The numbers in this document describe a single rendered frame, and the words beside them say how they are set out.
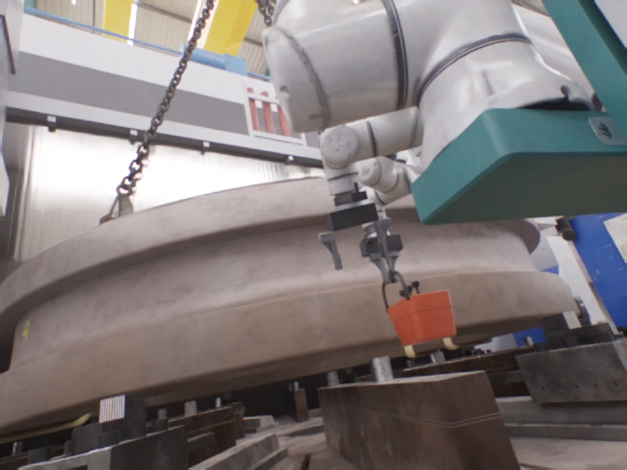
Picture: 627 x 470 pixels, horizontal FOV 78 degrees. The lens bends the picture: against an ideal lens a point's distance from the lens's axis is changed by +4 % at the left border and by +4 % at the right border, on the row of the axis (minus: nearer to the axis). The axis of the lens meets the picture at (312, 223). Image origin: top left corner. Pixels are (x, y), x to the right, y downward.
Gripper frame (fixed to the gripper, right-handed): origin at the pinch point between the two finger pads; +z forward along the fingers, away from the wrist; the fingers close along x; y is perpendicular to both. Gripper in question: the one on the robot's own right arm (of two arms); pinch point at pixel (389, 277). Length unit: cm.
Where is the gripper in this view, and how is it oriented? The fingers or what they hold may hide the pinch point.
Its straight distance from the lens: 122.9
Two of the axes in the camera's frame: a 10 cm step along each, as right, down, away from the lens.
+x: 9.7, -1.2, 1.9
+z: 1.8, 9.1, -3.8
